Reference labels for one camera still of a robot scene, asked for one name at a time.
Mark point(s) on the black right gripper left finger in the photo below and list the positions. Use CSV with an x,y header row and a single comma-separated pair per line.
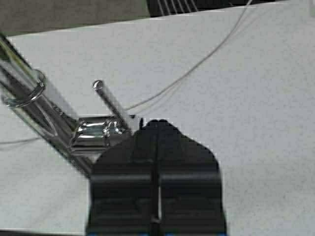
x,y
123,189

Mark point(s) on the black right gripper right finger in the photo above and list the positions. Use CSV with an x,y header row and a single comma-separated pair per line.
x,y
191,186

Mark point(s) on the chrome faucet lever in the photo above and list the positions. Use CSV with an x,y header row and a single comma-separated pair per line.
x,y
112,103

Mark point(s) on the chrome faucet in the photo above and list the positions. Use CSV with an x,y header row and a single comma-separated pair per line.
x,y
34,99

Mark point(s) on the black office chair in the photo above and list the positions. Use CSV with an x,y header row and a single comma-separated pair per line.
x,y
161,8

